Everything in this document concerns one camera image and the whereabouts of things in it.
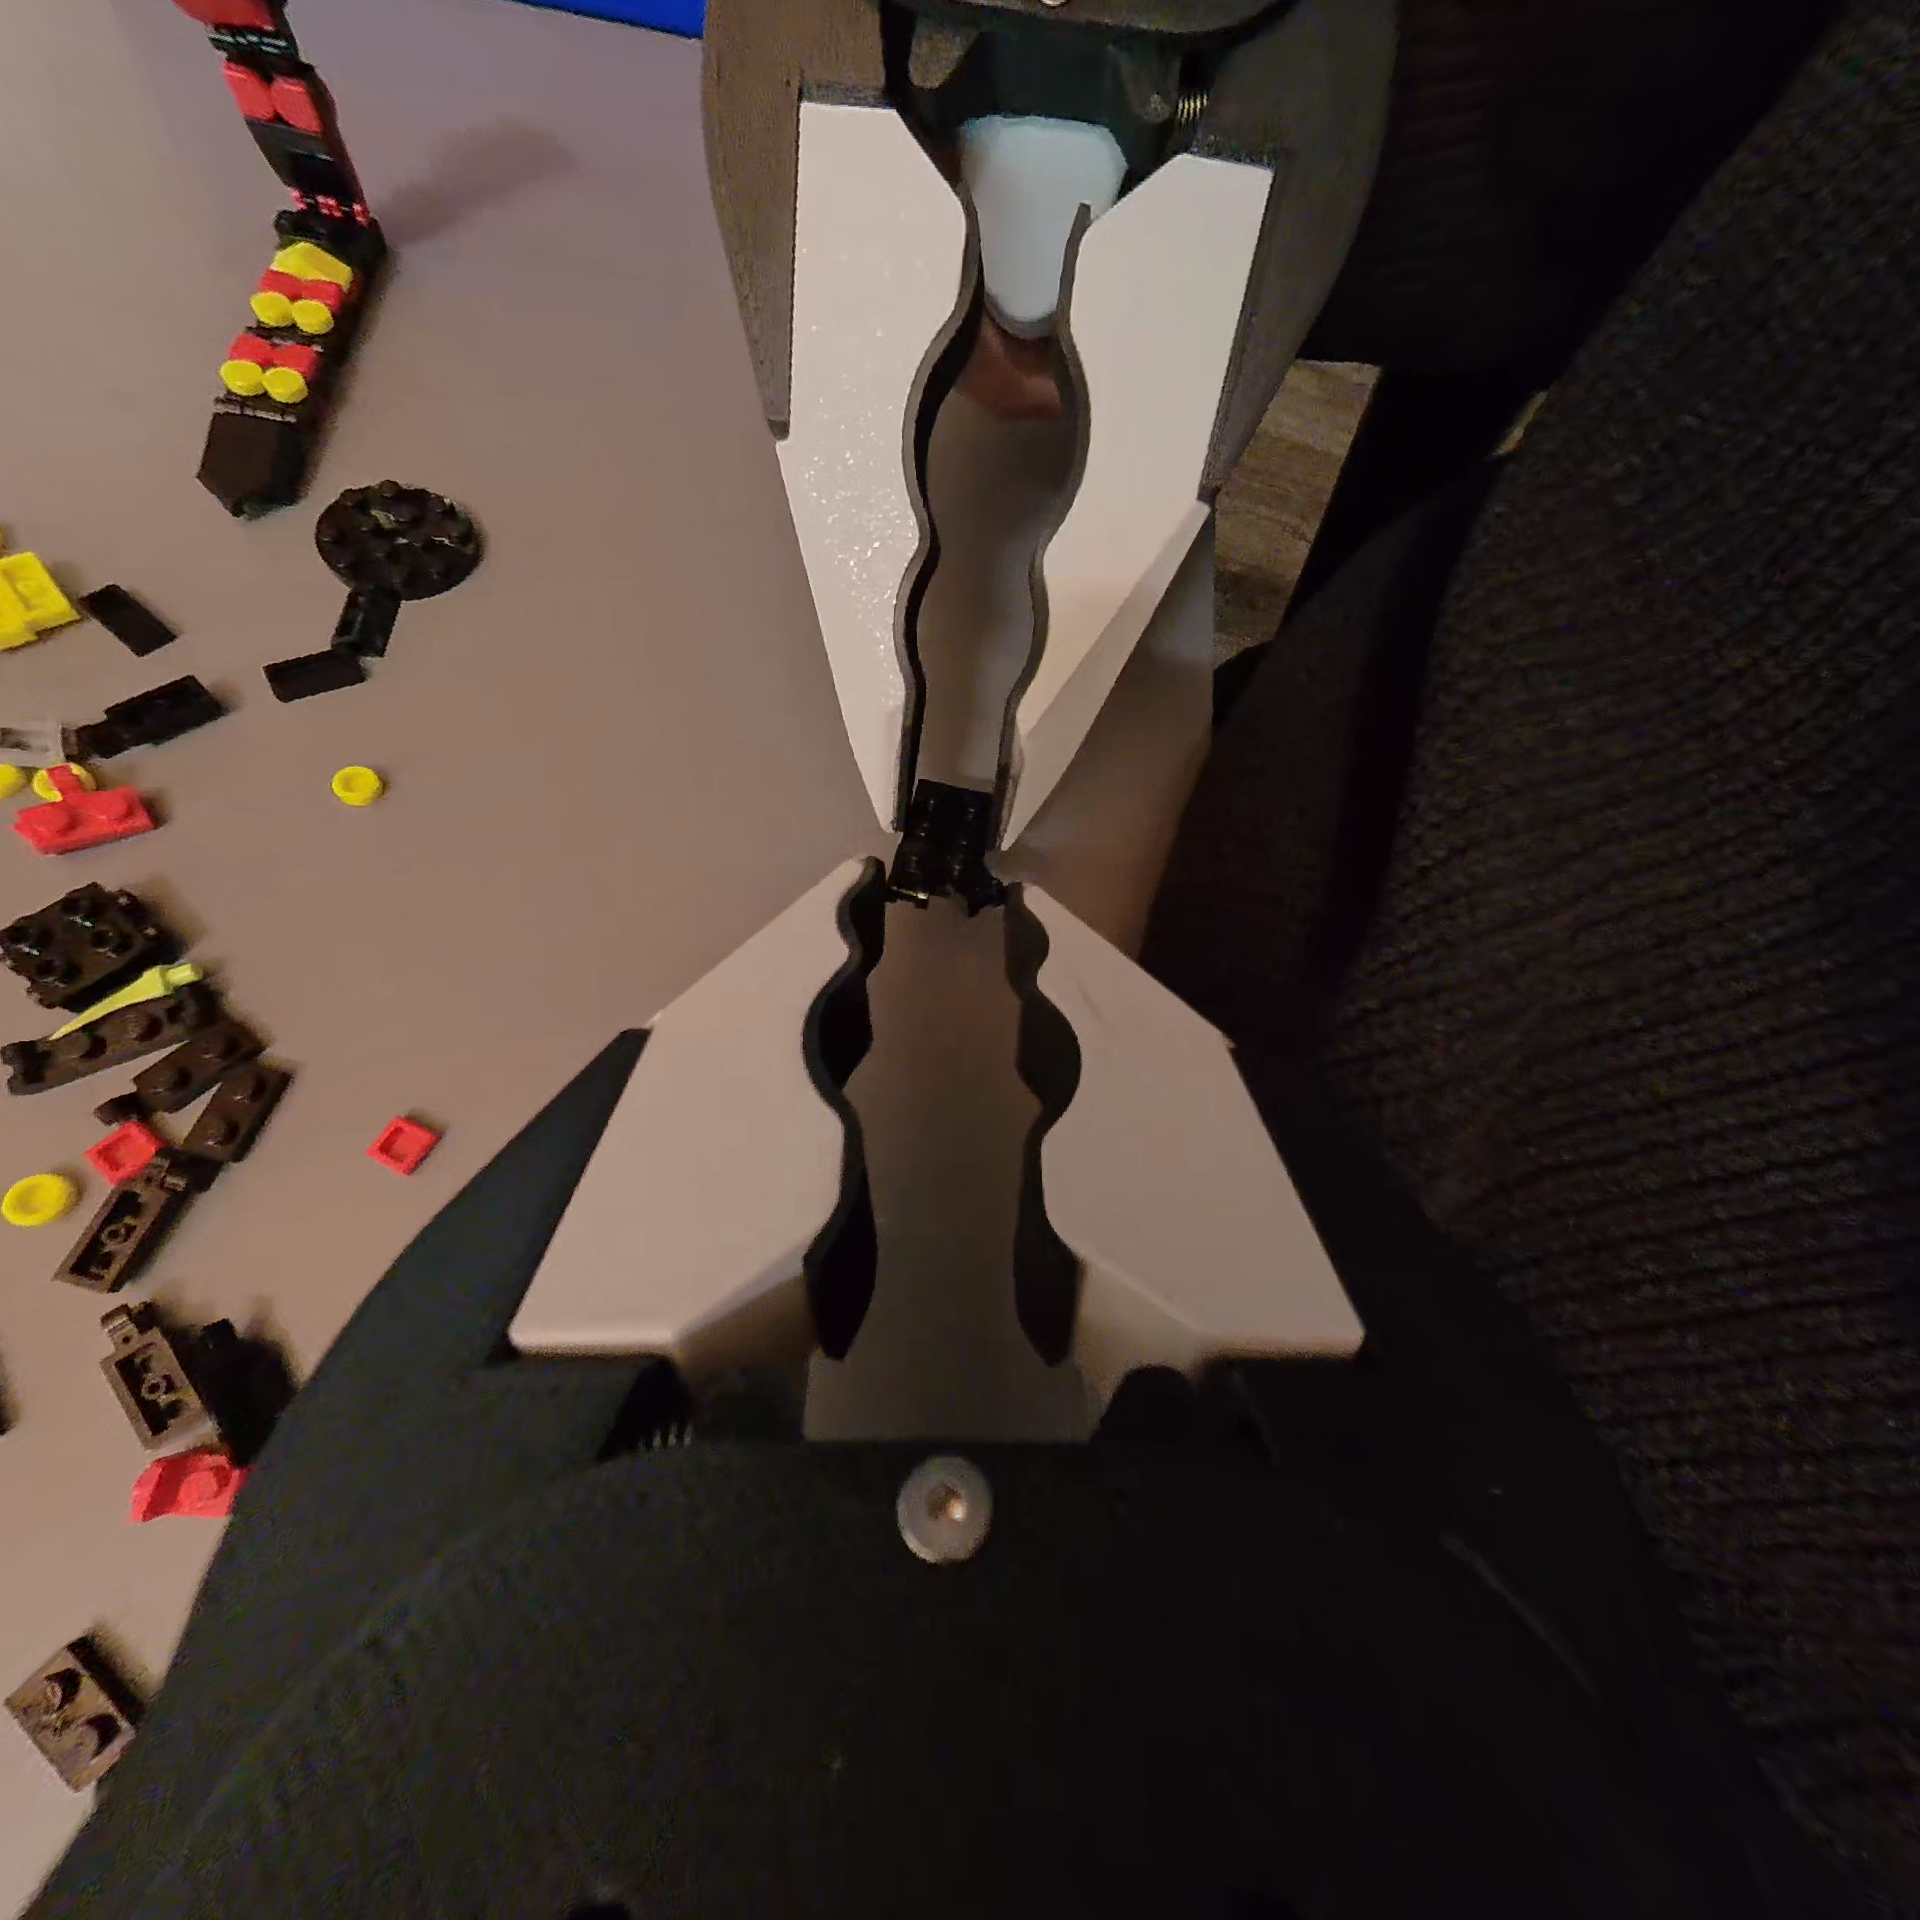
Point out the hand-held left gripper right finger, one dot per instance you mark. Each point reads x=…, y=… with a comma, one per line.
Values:
x=1201, y=1200

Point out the long studded lego build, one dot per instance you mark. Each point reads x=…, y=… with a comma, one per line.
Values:
x=285, y=299

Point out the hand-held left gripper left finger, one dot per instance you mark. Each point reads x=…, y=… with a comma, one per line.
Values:
x=674, y=1200

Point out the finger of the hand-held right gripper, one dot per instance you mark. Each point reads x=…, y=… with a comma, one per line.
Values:
x=839, y=375
x=1155, y=330

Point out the small black lego clip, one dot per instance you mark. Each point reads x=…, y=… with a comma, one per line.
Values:
x=944, y=887

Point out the blue object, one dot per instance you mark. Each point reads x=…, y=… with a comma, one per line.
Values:
x=615, y=12

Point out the black lego plate assembly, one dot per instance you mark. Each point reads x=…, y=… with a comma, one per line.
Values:
x=949, y=822

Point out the pile of loose lego pieces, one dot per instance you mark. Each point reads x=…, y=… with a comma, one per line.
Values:
x=83, y=937

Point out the black round lego plate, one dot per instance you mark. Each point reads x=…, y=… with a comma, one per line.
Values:
x=398, y=540

